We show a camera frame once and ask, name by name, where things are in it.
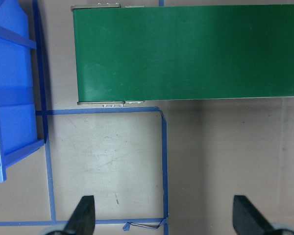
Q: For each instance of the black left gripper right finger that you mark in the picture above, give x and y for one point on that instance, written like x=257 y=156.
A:
x=247 y=220

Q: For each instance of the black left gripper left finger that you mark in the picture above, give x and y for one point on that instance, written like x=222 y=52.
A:
x=82 y=220

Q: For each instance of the blue bin on left side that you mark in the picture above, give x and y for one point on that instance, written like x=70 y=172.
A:
x=18 y=134

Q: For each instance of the green conveyor belt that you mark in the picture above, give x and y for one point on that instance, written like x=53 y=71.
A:
x=136 y=54

